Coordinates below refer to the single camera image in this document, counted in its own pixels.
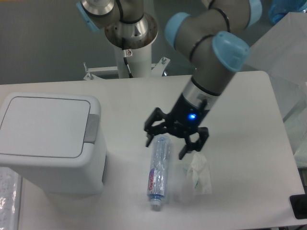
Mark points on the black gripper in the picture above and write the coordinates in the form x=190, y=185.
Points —
x=183, y=121

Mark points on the white push-lid trash can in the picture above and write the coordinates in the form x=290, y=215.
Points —
x=55, y=141

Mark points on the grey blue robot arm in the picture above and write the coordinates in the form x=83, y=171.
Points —
x=208, y=41

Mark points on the crushed clear plastic bottle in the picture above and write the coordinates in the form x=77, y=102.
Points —
x=158, y=173

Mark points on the crumpled white tissue paper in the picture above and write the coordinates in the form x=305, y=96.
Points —
x=197, y=180

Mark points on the black device at edge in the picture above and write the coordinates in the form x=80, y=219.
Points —
x=299, y=205

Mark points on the clear plastic sheet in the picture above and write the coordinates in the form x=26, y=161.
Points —
x=10, y=198

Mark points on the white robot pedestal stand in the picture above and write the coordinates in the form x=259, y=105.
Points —
x=130, y=63

